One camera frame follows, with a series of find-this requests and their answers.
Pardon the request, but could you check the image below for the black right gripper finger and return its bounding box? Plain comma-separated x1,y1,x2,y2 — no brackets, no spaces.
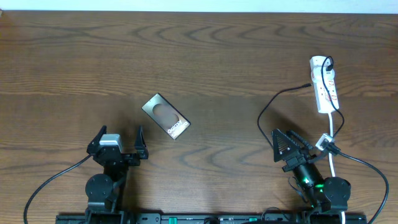
287,130,313,150
271,129,301,162

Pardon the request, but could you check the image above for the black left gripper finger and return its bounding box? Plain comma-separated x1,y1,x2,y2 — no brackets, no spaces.
86,125,107,155
134,126,149,159

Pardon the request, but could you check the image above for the black Galaxy smartphone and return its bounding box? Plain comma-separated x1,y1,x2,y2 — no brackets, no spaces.
142,93,191,140

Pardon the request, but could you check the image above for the black USB charging cable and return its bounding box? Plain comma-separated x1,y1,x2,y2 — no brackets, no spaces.
257,55,345,149

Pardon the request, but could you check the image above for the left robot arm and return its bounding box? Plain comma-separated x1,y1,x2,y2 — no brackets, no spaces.
84,126,149,223

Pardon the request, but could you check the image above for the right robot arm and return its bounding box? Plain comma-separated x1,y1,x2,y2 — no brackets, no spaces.
271,129,351,223

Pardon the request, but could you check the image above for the white power strip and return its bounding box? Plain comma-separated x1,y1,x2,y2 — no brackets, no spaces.
310,55,339,114

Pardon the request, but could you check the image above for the black left camera cable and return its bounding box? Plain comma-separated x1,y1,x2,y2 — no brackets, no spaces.
23,154,93,224

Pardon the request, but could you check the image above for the black camera cable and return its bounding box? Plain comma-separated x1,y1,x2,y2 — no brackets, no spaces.
23,154,93,224
325,142,390,224

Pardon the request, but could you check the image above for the black right camera cable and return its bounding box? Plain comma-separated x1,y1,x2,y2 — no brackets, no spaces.
325,142,390,224

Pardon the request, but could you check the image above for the white power strip cord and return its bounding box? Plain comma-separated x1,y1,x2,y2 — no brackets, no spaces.
328,112,346,224

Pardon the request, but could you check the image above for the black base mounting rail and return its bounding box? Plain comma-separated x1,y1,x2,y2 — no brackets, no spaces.
55,212,368,224

